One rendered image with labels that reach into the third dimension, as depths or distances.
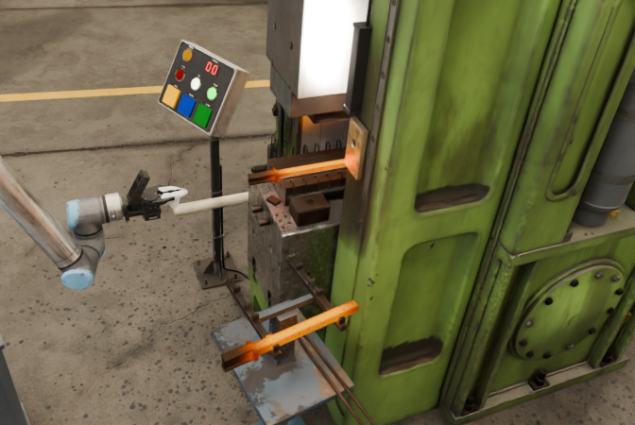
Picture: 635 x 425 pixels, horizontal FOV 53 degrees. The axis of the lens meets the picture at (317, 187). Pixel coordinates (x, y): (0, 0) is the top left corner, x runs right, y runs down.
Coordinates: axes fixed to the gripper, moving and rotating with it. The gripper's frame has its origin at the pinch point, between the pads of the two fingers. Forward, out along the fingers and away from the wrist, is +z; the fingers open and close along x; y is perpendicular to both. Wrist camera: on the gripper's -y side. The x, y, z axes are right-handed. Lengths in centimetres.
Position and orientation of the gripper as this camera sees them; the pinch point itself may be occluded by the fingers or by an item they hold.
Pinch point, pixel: (183, 190)
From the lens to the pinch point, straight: 214.1
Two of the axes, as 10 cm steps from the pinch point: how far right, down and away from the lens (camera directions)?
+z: 9.2, -1.7, 3.4
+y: -0.8, 8.0, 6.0
